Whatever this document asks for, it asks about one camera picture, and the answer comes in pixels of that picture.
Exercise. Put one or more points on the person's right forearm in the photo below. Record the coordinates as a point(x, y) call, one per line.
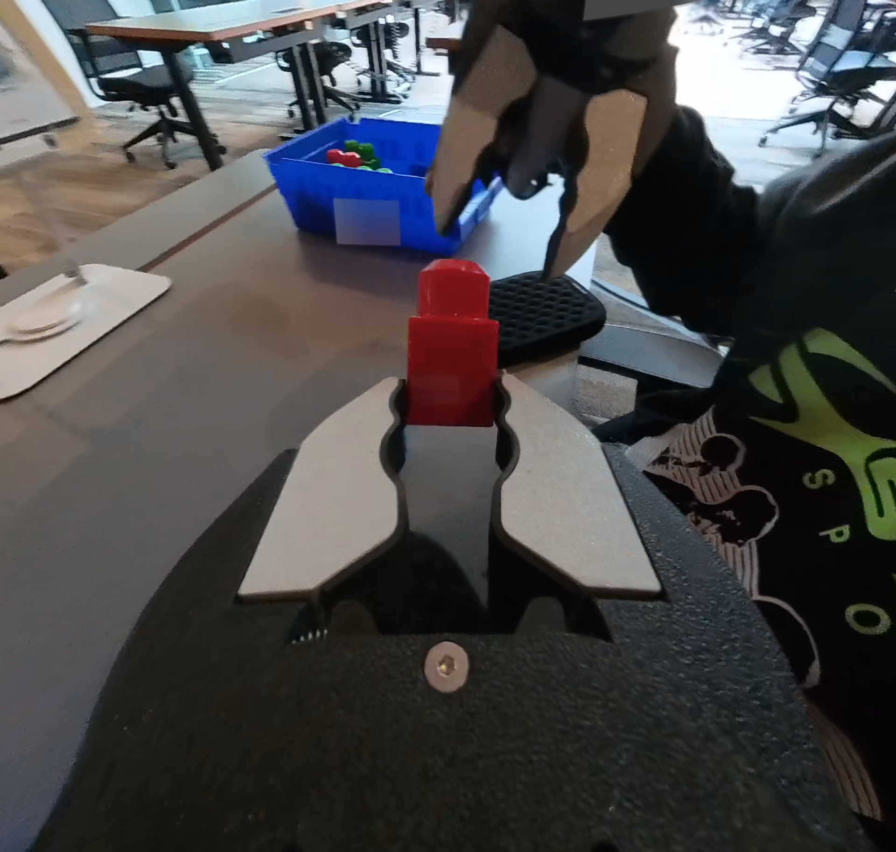
point(693, 236)

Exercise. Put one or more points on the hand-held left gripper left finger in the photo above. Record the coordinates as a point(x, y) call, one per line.
point(329, 502)

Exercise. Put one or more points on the black honeycomb pad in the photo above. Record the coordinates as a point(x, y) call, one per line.
point(546, 313)

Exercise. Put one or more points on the wood-top office desk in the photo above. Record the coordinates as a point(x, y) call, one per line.
point(245, 19)

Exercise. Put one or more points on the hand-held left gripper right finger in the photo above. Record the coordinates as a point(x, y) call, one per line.
point(574, 502)

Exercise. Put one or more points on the pile of red mega blocks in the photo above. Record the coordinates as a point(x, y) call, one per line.
point(341, 159)

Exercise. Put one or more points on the white tabletop display stand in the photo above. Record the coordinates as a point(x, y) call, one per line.
point(84, 327)

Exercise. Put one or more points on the blue plastic bin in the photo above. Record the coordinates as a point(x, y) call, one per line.
point(301, 187)

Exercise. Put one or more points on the black-and-white patterned garment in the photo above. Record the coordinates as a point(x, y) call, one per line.
point(707, 495)

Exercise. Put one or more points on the black printed hoodie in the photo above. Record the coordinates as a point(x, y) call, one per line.
point(826, 306)

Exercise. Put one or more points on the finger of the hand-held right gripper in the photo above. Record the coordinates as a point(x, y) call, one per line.
point(483, 110)
point(609, 159)

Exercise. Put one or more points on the red single-stud mega block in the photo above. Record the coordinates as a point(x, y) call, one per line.
point(451, 362)

